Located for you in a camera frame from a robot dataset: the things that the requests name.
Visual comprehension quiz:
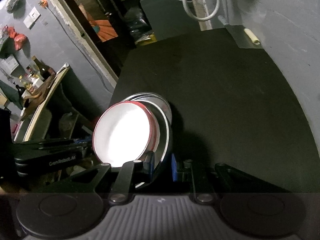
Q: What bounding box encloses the large steel basin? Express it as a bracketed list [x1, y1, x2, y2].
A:
[121, 92, 172, 130]

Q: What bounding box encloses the cleaver knife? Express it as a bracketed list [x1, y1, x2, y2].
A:
[218, 15, 263, 49]

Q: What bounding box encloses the white hose loop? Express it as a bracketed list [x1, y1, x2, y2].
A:
[181, 0, 221, 22]

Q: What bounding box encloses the small steel bowl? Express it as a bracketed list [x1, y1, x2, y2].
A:
[122, 99, 171, 173]

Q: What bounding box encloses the black wall cable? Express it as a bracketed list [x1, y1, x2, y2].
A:
[46, 4, 115, 93]

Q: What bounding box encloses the orange wall hook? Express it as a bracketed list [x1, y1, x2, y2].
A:
[39, 0, 48, 8]

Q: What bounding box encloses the dark glass bottle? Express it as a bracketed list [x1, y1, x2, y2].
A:
[31, 56, 56, 81]

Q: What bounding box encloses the white ceramic bowl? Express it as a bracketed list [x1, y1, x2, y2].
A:
[92, 101, 151, 167]
[135, 102, 161, 152]

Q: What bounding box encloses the wall switch plate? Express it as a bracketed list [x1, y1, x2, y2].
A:
[23, 7, 41, 29]

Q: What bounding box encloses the red plastic bag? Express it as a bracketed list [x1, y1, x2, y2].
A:
[7, 26, 28, 51]

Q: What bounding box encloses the wooden cutting board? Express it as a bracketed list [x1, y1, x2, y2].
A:
[20, 75, 56, 121]

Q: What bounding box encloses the dark cabinet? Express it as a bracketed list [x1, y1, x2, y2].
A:
[140, 0, 200, 41]

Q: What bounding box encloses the white roll on cleaver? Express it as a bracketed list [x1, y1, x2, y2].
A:
[244, 28, 260, 45]

